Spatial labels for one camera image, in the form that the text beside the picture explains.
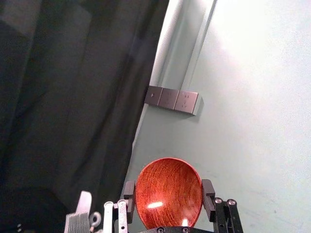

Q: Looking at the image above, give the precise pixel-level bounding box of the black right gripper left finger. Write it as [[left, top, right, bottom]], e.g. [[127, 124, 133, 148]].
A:
[[103, 180, 137, 233]]

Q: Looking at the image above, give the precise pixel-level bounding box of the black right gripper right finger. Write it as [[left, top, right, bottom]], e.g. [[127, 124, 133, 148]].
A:
[[201, 179, 244, 233]]

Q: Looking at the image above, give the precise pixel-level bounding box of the red wooden spoon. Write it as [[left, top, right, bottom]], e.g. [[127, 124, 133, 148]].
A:
[[135, 157, 203, 230]]

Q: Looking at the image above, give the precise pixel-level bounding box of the grey ribbed metal block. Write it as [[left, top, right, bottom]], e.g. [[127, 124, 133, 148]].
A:
[[64, 191, 93, 233]]

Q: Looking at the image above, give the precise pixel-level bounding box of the black cloth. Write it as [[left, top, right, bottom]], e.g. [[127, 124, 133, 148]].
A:
[[0, 0, 170, 233]]

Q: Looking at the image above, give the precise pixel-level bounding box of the small silver ring bolt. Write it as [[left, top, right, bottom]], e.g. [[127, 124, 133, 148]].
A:
[[89, 211, 102, 233]]

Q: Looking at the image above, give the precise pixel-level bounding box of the grey wall socket panel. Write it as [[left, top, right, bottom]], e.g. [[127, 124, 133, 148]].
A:
[[144, 85, 204, 117]]

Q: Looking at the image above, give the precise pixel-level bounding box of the pale wall cable duct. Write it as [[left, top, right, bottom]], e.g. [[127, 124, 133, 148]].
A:
[[157, 0, 218, 91]]

